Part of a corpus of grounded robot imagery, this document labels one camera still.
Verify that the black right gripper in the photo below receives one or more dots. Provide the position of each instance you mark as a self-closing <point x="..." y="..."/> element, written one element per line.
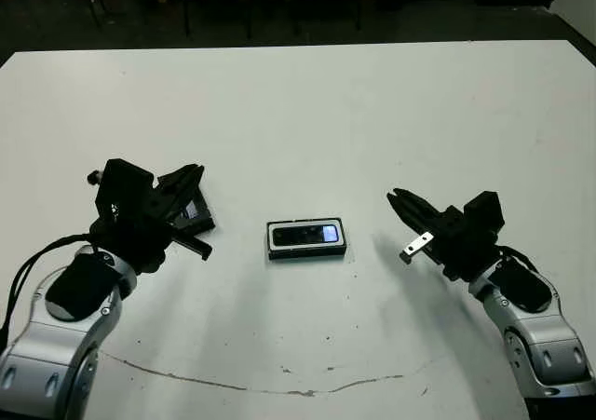
<point x="461" y="252"/>

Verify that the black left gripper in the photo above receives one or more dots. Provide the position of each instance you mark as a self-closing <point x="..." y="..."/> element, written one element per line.
<point x="139" y="238"/>

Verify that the black printed box lid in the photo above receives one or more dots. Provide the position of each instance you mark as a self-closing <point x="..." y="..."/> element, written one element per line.
<point x="202" y="220"/>

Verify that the slim black camera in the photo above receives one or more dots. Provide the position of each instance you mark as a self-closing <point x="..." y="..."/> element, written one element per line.
<point x="298" y="236"/>

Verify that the black box base white insert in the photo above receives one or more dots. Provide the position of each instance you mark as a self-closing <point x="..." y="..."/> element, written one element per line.
<point x="307" y="256"/>

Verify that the left wrist camera housing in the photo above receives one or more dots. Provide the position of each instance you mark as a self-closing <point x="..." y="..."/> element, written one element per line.
<point x="123" y="182"/>

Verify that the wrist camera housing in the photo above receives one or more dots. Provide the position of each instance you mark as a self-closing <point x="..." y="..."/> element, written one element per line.
<point x="123" y="182"/>
<point x="484" y="208"/>

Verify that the right wrist camera housing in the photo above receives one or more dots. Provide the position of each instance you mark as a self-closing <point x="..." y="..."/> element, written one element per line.
<point x="484" y="208"/>

